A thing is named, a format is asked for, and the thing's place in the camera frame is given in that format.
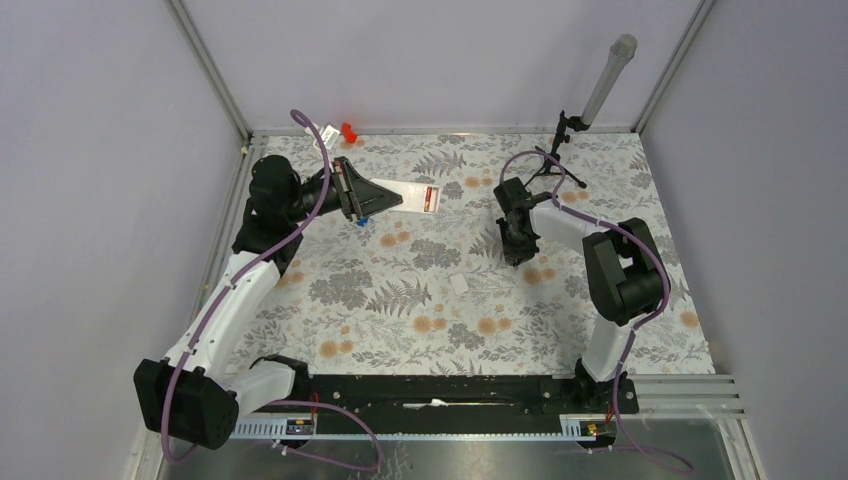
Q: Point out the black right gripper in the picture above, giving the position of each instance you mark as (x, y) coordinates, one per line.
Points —
(512, 253)

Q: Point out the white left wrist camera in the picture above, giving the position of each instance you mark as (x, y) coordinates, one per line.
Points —
(330, 135)

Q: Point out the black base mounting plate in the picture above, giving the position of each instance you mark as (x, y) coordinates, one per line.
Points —
(467, 396)

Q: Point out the floral patterned table mat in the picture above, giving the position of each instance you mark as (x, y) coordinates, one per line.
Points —
(378, 300)

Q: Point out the small red plastic block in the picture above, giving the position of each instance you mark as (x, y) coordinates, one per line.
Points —
(348, 133)

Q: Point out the white battery cover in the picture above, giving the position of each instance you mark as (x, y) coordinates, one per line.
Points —
(459, 284)

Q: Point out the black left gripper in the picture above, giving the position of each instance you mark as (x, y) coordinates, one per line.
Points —
(358, 198)

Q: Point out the grey metal pole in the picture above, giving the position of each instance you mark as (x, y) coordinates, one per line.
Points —
(620, 54)

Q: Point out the white slotted cable duct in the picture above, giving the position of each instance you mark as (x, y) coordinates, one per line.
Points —
(417, 425)

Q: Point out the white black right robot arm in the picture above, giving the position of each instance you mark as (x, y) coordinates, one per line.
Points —
(626, 278)

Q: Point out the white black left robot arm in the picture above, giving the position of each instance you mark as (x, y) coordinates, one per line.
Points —
(186, 395)

